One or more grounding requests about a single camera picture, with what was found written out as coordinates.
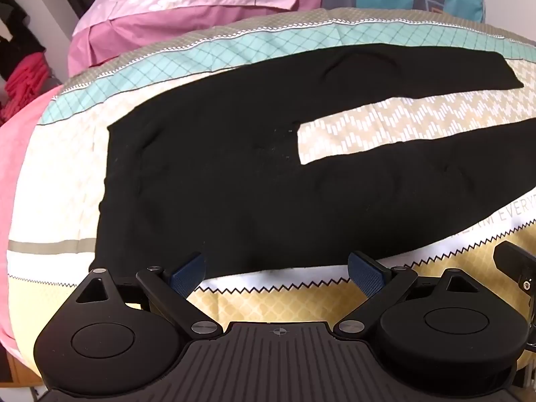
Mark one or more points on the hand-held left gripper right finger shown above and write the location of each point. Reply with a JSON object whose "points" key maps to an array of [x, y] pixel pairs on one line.
{"points": [[368, 274]]}

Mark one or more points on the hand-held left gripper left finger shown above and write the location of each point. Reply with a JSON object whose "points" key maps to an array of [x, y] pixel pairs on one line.
{"points": [[186, 274]]}

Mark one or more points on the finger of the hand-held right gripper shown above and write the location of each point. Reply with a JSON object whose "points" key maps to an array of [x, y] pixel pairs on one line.
{"points": [[513, 261]]}

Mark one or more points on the black pants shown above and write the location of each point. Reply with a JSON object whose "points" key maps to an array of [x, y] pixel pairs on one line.
{"points": [[234, 163]]}

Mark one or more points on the patterned teal and beige quilt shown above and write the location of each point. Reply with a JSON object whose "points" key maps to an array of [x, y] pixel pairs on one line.
{"points": [[83, 201]]}

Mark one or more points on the pink bed sheet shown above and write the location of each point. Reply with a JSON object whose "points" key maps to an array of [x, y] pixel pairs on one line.
{"points": [[21, 142]]}

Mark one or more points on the red clothes pile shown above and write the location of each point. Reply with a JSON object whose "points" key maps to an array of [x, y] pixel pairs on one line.
{"points": [[23, 86]]}

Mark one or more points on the pink pillow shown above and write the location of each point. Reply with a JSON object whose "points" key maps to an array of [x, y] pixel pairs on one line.
{"points": [[176, 12]]}

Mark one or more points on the black hanging clothes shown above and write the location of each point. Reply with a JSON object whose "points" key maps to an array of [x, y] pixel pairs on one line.
{"points": [[12, 25]]}

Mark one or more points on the wooden bed frame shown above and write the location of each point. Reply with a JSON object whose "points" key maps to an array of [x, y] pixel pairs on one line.
{"points": [[19, 370]]}

